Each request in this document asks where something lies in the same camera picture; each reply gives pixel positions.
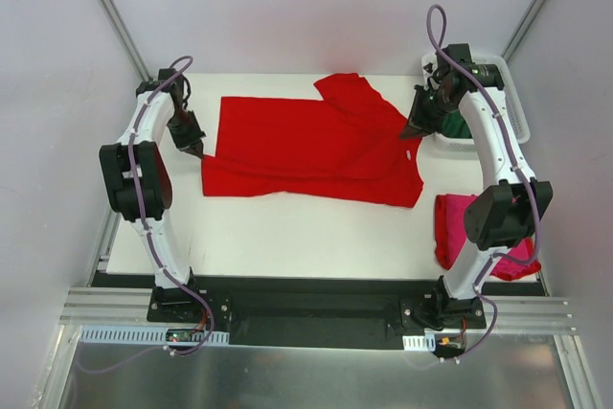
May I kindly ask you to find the white plastic basket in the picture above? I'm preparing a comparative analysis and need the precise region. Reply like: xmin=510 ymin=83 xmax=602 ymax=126
xmin=432 ymin=54 xmax=531 ymax=154

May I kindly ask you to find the red t shirt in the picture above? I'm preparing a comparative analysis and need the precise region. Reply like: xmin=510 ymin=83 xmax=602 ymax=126
xmin=201 ymin=74 xmax=423 ymax=209
xmin=433 ymin=193 xmax=542 ymax=282

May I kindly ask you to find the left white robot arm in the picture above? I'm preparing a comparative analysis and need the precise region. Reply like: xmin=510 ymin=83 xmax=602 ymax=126
xmin=99 ymin=65 xmax=206 ymax=322

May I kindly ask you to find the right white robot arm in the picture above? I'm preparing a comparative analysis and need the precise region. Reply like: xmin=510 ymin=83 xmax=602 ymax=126
xmin=401 ymin=43 xmax=553 ymax=331

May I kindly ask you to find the green t shirt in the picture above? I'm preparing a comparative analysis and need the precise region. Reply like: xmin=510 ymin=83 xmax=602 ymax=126
xmin=442 ymin=111 xmax=472 ymax=139

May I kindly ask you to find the folded red t shirt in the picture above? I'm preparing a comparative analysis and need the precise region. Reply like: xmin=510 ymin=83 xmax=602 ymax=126
xmin=433 ymin=193 xmax=542 ymax=282

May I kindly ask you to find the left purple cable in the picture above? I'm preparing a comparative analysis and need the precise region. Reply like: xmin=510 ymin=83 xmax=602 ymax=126
xmin=76 ymin=55 xmax=216 ymax=374

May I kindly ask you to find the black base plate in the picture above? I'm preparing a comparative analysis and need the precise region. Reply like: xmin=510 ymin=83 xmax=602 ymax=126
xmin=147 ymin=276 xmax=486 ymax=350

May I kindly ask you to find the left white cable duct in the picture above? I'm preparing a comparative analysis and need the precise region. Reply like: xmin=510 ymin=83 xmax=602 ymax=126
xmin=80 ymin=326 xmax=230 ymax=347

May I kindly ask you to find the white cable duct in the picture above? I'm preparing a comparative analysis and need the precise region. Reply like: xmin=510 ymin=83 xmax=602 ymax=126
xmin=402 ymin=333 xmax=436 ymax=352
xmin=80 ymin=326 xmax=230 ymax=347

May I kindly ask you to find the right white cable duct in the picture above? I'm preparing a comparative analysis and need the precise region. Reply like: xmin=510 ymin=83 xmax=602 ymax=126
xmin=402 ymin=333 xmax=436 ymax=352

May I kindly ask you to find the aluminium rail frame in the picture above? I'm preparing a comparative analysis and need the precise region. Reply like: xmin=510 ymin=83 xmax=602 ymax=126
xmin=58 ymin=74 xmax=604 ymax=409

